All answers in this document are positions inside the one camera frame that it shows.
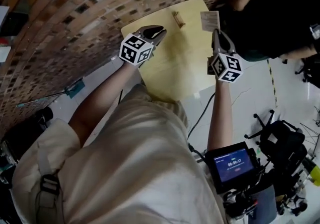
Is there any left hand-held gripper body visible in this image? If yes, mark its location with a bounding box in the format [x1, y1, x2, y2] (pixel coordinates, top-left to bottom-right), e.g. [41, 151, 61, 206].
[118, 27, 155, 68]

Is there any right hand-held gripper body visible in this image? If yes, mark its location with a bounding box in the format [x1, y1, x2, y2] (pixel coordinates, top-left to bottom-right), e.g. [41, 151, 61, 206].
[210, 47, 244, 84]

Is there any white printed card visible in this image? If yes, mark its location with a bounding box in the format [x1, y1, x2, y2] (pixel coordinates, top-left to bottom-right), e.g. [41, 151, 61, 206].
[200, 11, 221, 32]

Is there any wooden card holder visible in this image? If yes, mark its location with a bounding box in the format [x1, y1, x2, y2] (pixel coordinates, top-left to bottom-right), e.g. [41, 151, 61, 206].
[171, 11, 187, 29]

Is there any person's right forearm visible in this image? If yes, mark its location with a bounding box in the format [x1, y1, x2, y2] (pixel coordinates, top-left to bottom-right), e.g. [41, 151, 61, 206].
[206, 80, 235, 153]

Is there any person's left forearm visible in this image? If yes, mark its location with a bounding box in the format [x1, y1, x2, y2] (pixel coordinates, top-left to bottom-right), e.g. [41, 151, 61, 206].
[67, 60, 142, 147]

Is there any black office chair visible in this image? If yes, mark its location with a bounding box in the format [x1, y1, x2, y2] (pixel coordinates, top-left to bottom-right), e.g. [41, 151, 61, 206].
[244, 109, 310, 189]
[294, 55, 320, 84]

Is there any black monitor with blue screen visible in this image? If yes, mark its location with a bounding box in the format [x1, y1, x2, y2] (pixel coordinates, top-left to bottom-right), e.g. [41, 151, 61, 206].
[204, 141, 261, 195]

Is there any long grey rod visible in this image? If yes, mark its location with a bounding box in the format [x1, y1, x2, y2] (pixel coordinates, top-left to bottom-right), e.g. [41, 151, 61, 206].
[15, 91, 70, 108]

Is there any person's beige shirt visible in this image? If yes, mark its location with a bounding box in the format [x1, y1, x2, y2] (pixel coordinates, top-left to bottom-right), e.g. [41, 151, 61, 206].
[11, 83, 226, 224]

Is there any black flat box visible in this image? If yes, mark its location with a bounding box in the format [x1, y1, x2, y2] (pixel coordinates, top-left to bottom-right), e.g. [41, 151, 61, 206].
[0, 12, 30, 37]

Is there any black bag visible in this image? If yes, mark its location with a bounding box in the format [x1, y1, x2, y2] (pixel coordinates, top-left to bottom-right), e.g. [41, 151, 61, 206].
[0, 106, 55, 166]

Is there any yellow green object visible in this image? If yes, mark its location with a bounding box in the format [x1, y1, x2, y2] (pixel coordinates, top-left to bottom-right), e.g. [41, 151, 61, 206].
[308, 164, 320, 184]

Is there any black cable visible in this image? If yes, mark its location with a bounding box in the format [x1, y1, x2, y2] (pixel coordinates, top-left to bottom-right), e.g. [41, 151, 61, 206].
[186, 92, 217, 141]

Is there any teal bracket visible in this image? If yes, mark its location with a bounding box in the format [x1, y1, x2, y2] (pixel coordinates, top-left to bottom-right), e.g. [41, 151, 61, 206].
[64, 78, 86, 99]

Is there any black strap with buckle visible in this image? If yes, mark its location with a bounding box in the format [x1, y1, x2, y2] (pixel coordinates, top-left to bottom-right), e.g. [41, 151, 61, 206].
[36, 173, 62, 224]

